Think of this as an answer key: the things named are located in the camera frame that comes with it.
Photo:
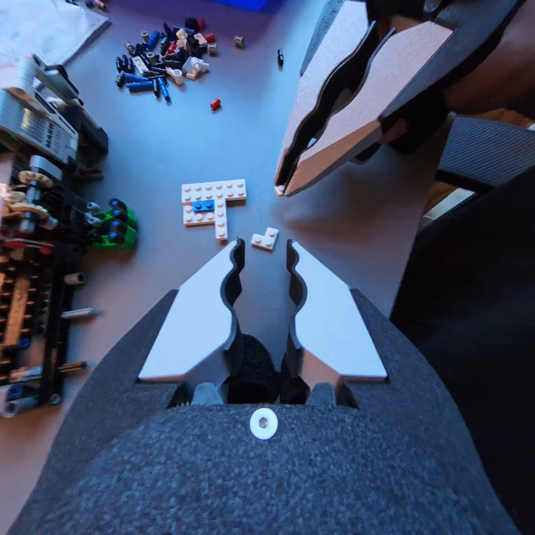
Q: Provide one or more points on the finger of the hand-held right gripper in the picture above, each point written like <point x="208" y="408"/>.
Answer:
<point x="388" y="83"/>
<point x="330" y="54"/>

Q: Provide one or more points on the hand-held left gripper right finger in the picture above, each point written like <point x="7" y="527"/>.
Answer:
<point x="338" y="330"/>

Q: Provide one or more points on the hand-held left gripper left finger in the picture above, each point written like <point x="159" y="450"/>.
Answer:
<point x="192" y="326"/>

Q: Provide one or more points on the white corner lego plate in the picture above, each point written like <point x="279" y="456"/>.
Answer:
<point x="263" y="243"/>

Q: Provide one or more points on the small blue lego plate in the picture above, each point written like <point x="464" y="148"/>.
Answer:
<point x="204" y="205"/>

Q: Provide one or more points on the white lego plate assembly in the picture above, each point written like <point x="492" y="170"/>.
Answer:
<point x="196" y="190"/>

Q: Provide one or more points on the black lego pin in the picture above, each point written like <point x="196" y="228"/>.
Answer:
<point x="280" y="57"/>

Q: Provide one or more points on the grey lego axle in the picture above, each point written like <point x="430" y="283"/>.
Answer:
<point x="81" y="313"/>

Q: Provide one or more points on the small red lego piece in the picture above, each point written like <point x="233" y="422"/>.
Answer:
<point x="215" y="104"/>

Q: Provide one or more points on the small grey lego connector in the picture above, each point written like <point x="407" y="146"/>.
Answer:
<point x="75" y="278"/>

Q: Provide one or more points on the pile of small lego pieces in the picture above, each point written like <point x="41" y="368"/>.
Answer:
<point x="159" y="62"/>

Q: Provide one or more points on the grey lego technic model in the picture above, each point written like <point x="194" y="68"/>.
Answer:
<point x="41" y="125"/>

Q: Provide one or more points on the lego instruction booklet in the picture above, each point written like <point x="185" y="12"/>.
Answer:
<point x="41" y="25"/>

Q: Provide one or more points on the person's right hand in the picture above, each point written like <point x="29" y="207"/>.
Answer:
<point x="501" y="83"/>

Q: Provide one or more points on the blue plastic bin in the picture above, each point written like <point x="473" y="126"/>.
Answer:
<point x="250" y="4"/>

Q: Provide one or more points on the black chair armrest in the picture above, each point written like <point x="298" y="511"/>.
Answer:
<point x="485" y="150"/>

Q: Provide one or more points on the person's black clothing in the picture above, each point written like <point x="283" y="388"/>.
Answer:
<point x="480" y="292"/>

